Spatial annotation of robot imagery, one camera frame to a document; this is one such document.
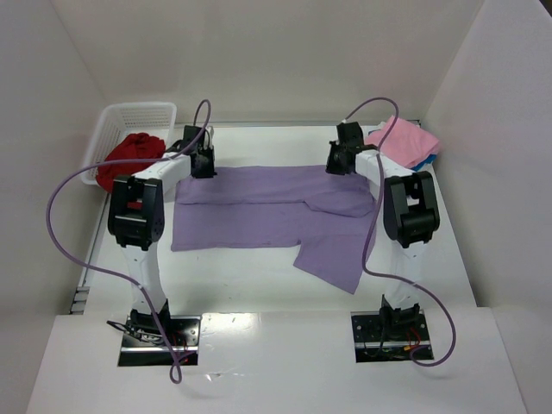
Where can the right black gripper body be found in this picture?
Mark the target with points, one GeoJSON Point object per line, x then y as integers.
{"type": "Point", "coordinates": [335, 163]}

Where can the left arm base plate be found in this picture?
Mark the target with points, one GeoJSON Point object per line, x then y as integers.
{"type": "Point", "coordinates": [145, 347]}

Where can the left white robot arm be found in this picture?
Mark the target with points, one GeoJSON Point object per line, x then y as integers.
{"type": "Point", "coordinates": [137, 221]}

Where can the white plastic basket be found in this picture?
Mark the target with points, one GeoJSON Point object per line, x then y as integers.
{"type": "Point", "coordinates": [119, 120]}

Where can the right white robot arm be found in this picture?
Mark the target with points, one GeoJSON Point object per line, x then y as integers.
{"type": "Point", "coordinates": [405, 204]}

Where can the purple t shirt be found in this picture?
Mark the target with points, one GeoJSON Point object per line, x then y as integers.
{"type": "Point", "coordinates": [326, 216]}

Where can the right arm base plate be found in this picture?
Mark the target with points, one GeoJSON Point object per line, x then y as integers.
{"type": "Point", "coordinates": [373, 343]}

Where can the pink folded t shirt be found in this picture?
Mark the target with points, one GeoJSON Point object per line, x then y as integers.
{"type": "Point", "coordinates": [408, 144]}

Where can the blue folded t shirt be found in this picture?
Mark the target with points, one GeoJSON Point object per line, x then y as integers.
{"type": "Point", "coordinates": [428, 161]}

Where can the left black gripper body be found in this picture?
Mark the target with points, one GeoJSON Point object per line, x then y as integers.
{"type": "Point", "coordinates": [203, 168]}

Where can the red t shirt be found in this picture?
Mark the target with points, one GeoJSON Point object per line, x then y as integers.
{"type": "Point", "coordinates": [137, 146]}

